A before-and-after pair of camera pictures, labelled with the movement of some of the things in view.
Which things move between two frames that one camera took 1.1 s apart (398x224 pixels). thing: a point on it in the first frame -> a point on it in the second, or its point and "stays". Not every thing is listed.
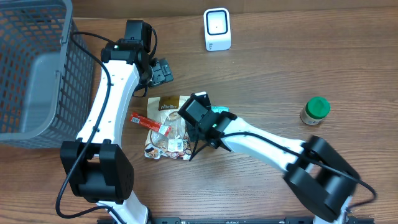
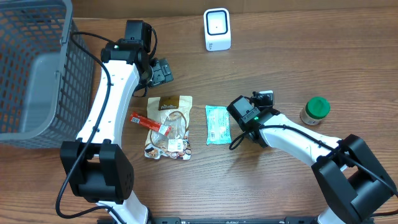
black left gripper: x=162 y=73 stays
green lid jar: x=314 y=110 stays
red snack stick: x=139 y=119 stays
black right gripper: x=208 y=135 -> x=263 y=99
